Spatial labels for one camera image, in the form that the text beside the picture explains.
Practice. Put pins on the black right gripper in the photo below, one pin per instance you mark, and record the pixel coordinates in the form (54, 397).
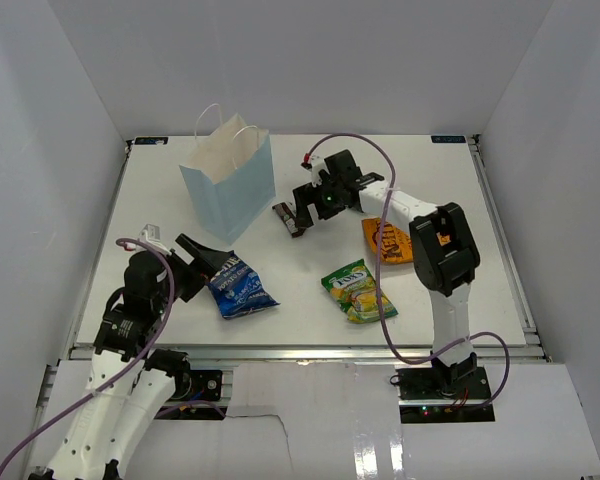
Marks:
(308, 195)

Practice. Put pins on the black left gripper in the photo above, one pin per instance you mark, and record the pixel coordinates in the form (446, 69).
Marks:
(214, 258)

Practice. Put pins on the brown chocolate bar wrapper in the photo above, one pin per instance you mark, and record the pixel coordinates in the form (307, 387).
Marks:
(288, 217)

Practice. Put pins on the blue Kettle chips bag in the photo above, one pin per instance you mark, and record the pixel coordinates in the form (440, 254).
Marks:
(238, 290)

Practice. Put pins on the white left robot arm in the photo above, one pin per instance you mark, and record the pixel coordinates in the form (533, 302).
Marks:
(131, 382)

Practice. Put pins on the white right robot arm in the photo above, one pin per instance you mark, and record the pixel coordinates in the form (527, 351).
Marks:
(445, 255)

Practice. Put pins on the light blue paper bag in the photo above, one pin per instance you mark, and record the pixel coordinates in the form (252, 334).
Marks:
(230, 177)

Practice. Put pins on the green Fox's candy bag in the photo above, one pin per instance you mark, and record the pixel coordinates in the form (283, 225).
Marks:
(353, 288)

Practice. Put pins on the orange Kettle chips bag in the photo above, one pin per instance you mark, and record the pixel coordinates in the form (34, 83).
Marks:
(395, 245)

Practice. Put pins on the white front cover sheet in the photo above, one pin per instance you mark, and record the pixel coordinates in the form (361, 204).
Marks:
(337, 421)

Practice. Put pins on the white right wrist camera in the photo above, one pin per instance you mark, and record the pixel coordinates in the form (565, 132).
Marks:
(315, 165)

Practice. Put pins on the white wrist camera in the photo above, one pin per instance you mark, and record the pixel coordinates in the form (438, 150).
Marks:
(315, 165)
(151, 233)

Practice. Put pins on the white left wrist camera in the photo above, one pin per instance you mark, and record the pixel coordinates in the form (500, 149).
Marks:
(151, 233)

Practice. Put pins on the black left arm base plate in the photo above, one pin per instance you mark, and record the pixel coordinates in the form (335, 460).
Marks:
(198, 384)

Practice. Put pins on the aluminium front frame rail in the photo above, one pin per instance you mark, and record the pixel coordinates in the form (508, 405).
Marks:
(218, 353)

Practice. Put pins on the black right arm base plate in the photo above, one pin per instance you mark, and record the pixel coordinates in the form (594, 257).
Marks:
(426, 384)

